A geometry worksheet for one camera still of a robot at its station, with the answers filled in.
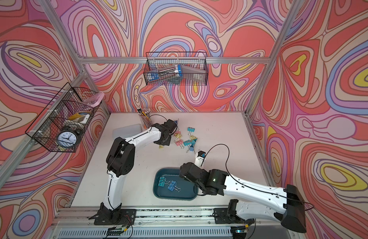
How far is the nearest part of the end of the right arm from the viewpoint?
1.66 ft

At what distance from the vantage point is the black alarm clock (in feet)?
2.19

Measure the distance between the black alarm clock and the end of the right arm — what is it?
21.4 inches
